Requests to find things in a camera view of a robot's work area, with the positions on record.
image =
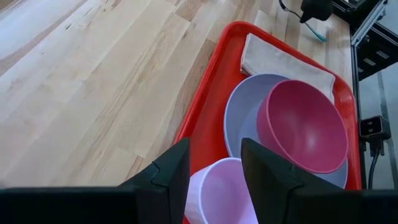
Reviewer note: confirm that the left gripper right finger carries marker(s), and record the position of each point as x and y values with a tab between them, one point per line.
295	202

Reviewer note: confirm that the lavender round plate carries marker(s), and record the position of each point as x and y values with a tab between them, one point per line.
242	109

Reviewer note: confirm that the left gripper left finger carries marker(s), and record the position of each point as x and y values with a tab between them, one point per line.
155	202

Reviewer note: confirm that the small black table-edge camera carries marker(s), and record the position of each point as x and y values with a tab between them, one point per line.
373	127

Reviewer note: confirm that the dark pink bowl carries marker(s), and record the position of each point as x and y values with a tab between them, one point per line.
301	124

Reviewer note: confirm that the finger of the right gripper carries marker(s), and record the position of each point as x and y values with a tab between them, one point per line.
315	9

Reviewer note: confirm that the red plastic serving tray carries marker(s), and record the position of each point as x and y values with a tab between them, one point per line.
211	109

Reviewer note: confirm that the beige cloth napkin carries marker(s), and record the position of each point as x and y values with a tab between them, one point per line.
273	59

